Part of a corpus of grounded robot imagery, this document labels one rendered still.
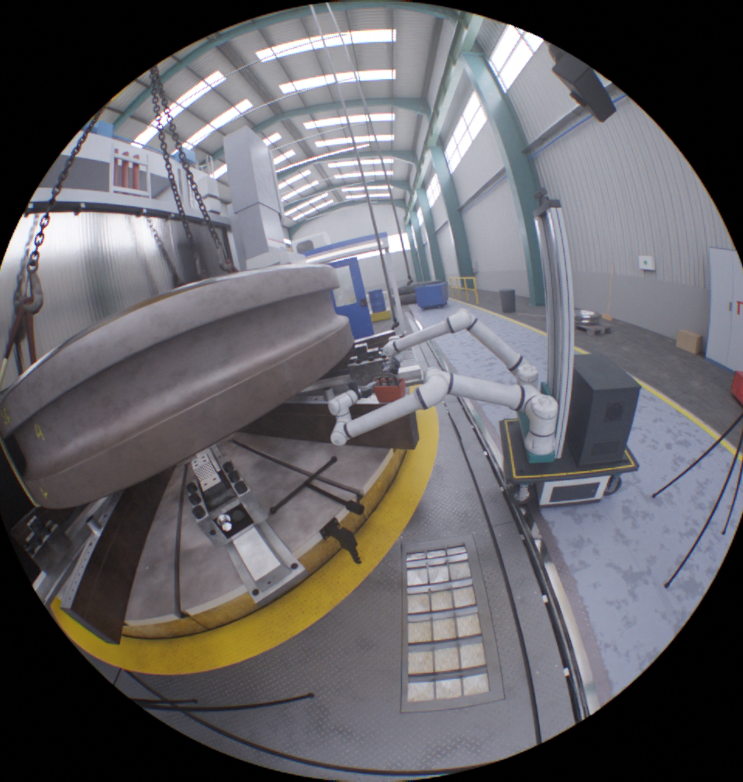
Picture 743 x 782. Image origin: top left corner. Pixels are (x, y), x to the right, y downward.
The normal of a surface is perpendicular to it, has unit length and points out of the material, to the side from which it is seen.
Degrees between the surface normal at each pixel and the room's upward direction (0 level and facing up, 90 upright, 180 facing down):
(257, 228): 90
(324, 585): 0
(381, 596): 0
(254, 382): 90
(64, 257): 90
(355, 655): 0
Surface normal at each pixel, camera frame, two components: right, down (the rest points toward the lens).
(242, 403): 0.77, 0.09
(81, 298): 0.98, -0.18
